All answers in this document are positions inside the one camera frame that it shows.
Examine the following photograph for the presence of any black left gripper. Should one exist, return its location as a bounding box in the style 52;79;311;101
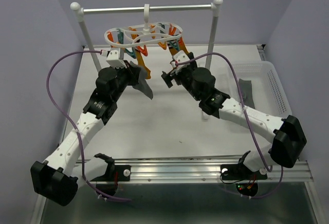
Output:
112;60;141;101

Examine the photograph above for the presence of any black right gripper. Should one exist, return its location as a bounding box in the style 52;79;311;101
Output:
162;51;202;101

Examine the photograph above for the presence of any orange brown sock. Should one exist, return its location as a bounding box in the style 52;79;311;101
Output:
136;51;151;79

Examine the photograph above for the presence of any grey sock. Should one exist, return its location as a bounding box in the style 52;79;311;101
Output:
239;79;255;108
129;61;154;100

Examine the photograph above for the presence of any white clip hanger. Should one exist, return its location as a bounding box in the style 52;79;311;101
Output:
104;4;183;48

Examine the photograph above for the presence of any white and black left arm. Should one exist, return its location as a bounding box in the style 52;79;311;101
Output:
30;63;153;206

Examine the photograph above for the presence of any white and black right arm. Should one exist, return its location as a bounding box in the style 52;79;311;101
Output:
161;64;306;180

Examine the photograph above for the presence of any teal clothes peg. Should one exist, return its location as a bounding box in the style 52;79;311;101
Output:
124;48;136;59
168;40;179;51

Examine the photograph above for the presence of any orange clothes peg right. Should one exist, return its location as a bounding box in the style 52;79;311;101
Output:
136;45;148;57

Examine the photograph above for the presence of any orange clothes peg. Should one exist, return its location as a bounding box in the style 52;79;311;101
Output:
136;45;148;57
106;31;114;43

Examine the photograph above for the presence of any yellow clothes peg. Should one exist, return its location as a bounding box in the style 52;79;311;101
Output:
158;42;167;50

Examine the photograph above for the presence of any teal clothes peg right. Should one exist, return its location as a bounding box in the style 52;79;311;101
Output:
168;40;179;51

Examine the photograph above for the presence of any white clothes rack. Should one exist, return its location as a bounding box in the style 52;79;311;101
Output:
70;0;224;120

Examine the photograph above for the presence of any white plastic basket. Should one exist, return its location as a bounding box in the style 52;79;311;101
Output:
227;61;292;118

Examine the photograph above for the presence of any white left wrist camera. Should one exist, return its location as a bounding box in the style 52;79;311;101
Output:
100;49;127;69

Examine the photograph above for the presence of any aluminium mounting rail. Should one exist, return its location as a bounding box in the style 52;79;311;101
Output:
31;156;327;223

